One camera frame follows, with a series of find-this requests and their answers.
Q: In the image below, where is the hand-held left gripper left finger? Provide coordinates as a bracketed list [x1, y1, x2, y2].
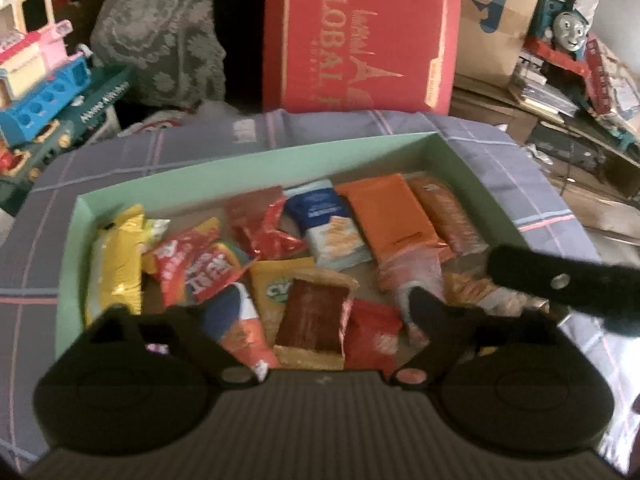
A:
[89, 304, 258, 389]

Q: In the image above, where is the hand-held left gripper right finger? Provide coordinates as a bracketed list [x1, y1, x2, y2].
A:
[384, 287, 572, 391]

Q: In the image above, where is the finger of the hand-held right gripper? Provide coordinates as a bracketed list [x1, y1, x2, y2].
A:
[487, 244, 640, 322]

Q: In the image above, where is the clear pink-print snack packet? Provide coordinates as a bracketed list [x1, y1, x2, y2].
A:
[376, 249, 447, 347]

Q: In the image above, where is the blue orange white snack packet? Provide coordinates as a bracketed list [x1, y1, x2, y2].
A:
[199, 282, 282, 382]

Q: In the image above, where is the golden cracker packet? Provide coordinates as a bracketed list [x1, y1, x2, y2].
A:
[443, 272, 548, 317]

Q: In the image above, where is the small red snack packet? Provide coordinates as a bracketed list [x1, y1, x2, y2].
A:
[343, 299, 405, 372]

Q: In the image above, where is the red rainbow snack packet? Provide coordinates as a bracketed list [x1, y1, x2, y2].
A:
[142, 217, 254, 307]

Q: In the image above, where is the yellow green-label snack packet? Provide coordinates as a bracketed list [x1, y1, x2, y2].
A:
[249, 257, 317, 346]

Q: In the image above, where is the brown snack bar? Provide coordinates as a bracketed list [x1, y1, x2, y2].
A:
[409, 175, 488, 257]

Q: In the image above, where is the dark red bar clear wrapper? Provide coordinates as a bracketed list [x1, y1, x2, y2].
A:
[272, 267, 360, 370]

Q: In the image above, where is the blue cracker packet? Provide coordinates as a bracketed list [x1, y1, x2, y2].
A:
[284, 179, 373, 268]

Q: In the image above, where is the shiny red snack packet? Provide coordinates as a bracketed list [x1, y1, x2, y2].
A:
[226, 186, 308, 262]

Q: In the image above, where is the green cardboard box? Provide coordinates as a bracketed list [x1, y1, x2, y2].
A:
[52, 132, 526, 367]

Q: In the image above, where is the black flat device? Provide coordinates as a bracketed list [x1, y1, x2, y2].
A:
[526, 124, 607, 173]

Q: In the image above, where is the stack of books and papers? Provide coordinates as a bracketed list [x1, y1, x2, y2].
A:
[509, 54, 582, 122]

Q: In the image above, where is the blue toy train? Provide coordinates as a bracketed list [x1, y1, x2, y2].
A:
[522, 0, 640, 142]

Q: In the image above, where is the brown box with blue print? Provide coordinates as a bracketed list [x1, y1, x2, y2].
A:
[452, 0, 547, 90]

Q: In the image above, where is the red cardboard box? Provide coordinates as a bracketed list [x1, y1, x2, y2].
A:
[262, 0, 464, 117]

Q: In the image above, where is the blue toy block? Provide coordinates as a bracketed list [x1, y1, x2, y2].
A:
[0, 52, 92, 147]

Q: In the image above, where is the grey lace cloth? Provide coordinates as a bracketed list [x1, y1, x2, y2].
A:
[89, 0, 229, 110]

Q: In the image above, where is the pink cream toy house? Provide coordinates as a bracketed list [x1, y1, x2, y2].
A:
[0, 0, 74, 108]

